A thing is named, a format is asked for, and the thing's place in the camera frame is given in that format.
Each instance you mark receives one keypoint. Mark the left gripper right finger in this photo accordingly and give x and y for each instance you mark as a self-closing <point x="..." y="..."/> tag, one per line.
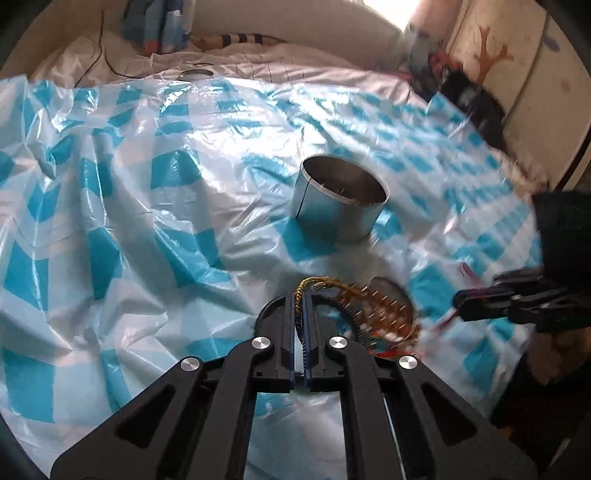
<point x="400" y="420"/>

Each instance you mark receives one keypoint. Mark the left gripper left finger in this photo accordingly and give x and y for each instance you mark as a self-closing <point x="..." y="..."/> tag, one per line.
<point x="194" y="422"/>

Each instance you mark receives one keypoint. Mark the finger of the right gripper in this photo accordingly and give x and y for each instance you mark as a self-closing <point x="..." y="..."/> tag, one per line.
<point x="483" y="303"/>

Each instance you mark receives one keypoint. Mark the red gold jewelry pile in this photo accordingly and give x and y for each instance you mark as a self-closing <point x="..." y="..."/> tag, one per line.
<point x="369" y="309"/>

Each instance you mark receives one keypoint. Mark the black round jewelry tray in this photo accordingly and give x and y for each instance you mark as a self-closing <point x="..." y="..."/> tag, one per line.
<point x="388" y="309"/>

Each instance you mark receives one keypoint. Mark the person's right hand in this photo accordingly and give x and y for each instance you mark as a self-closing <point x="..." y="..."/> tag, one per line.
<point x="551" y="356"/>

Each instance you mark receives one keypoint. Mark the round silver metal tin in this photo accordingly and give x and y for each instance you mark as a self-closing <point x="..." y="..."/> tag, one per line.
<point x="336" y="199"/>

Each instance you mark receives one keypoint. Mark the black clothes pile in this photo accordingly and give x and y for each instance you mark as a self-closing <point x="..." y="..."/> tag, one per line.
<point x="481" y="108"/>

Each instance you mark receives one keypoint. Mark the blue white checkered plastic sheet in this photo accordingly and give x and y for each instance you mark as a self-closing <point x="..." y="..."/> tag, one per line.
<point x="145" y="221"/>

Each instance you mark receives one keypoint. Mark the tree decal wardrobe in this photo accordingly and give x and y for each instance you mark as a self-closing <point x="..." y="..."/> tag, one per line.
<point x="518" y="52"/>

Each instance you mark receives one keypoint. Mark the cartoon curtain right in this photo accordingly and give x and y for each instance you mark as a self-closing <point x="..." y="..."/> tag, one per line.
<point x="429" y="31"/>

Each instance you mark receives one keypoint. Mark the silver tin lid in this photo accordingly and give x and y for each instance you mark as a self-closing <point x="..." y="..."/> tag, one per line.
<point x="195" y="75"/>

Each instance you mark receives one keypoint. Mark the white striped duvet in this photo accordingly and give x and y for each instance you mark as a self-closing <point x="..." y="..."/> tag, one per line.
<point x="92" y="60"/>

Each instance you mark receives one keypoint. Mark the striped brown pillow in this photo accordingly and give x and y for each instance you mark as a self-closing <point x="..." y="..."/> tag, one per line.
<point x="220" y="41"/>

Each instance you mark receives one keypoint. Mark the blue cartoon curtain left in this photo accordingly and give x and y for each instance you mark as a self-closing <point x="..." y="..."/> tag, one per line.
<point x="158" y="26"/>

